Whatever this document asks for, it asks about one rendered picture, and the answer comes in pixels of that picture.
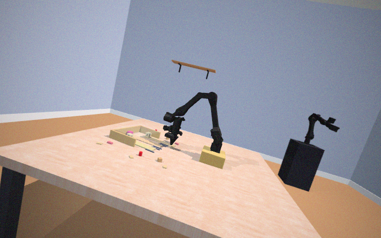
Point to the pale yellow flat strip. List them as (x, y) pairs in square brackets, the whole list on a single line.
[(145, 146)]

